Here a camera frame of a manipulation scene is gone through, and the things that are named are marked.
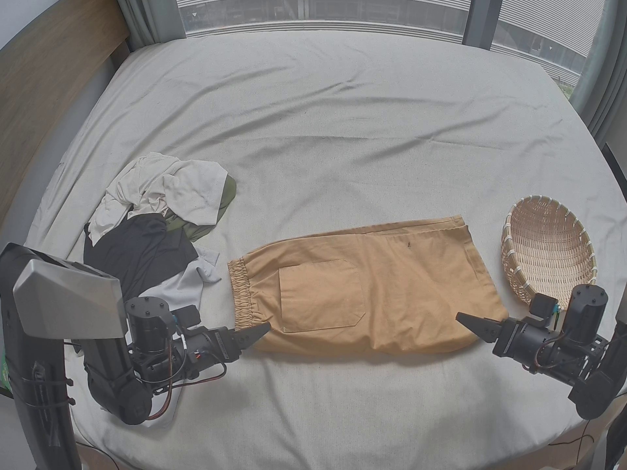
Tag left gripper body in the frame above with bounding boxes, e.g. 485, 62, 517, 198
197, 327, 244, 367

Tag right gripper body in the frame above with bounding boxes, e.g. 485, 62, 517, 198
493, 317, 539, 363

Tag tan shorts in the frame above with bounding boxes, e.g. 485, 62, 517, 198
228, 216, 510, 356

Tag pale grey garment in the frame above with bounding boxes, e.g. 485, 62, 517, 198
139, 248, 221, 422

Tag round woven basket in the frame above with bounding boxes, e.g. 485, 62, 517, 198
501, 195, 598, 309

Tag black garment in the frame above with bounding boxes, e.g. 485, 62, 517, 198
82, 213, 199, 302

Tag olive green garment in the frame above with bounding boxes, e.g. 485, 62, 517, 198
164, 174, 237, 243

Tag cream garment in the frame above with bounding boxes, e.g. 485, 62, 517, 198
88, 152, 228, 243

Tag grey-green curtain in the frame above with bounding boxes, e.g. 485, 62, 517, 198
568, 0, 627, 141
105, 0, 189, 50

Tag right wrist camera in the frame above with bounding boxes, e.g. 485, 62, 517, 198
530, 293, 559, 319

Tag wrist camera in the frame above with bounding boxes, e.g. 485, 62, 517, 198
530, 293, 559, 319
171, 305, 201, 329

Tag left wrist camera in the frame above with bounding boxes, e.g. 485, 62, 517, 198
171, 305, 201, 329

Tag black cable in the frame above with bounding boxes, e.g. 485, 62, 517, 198
549, 419, 594, 447

